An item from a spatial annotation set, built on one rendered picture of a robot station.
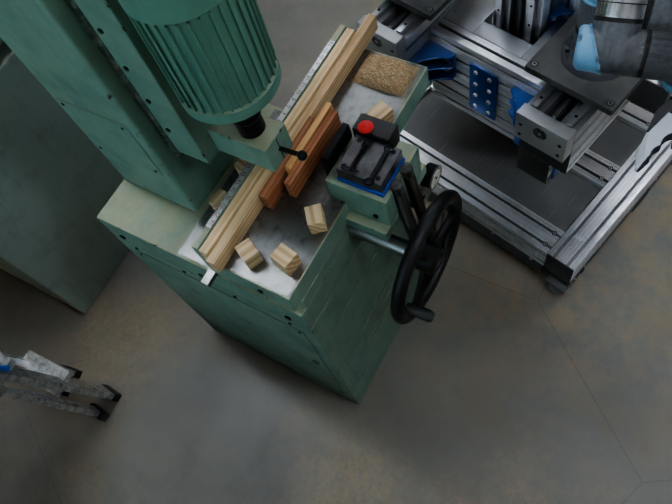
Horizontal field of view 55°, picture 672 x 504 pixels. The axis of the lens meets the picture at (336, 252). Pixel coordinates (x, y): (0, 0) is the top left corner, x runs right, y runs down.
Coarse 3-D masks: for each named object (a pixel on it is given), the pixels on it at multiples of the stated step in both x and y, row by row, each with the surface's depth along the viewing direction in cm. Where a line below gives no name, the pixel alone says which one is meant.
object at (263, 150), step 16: (208, 128) 121; (224, 128) 120; (272, 128) 118; (224, 144) 122; (240, 144) 118; (256, 144) 117; (272, 144) 117; (288, 144) 122; (256, 160) 121; (272, 160) 119
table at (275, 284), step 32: (416, 64) 140; (352, 96) 139; (384, 96) 138; (416, 96) 140; (320, 160) 134; (320, 192) 130; (256, 224) 130; (288, 224) 128; (352, 224) 131; (384, 224) 128; (320, 256) 126; (256, 288) 126; (288, 288) 122
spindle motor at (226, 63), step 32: (128, 0) 82; (160, 0) 80; (192, 0) 82; (224, 0) 85; (160, 32) 86; (192, 32) 86; (224, 32) 89; (256, 32) 94; (160, 64) 95; (192, 64) 91; (224, 64) 93; (256, 64) 97; (192, 96) 99; (224, 96) 97; (256, 96) 101
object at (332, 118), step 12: (324, 120) 132; (336, 120) 133; (324, 132) 130; (312, 144) 130; (324, 144) 132; (312, 156) 130; (300, 168) 127; (312, 168) 132; (288, 180) 127; (300, 180) 129; (288, 192) 130
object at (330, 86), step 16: (368, 16) 143; (368, 32) 143; (352, 48) 140; (336, 64) 139; (352, 64) 142; (336, 80) 138; (320, 96) 136; (304, 112) 135; (256, 192) 128; (240, 208) 127; (256, 208) 129; (240, 224) 126; (224, 240) 125; (240, 240) 128; (208, 256) 124; (224, 256) 125
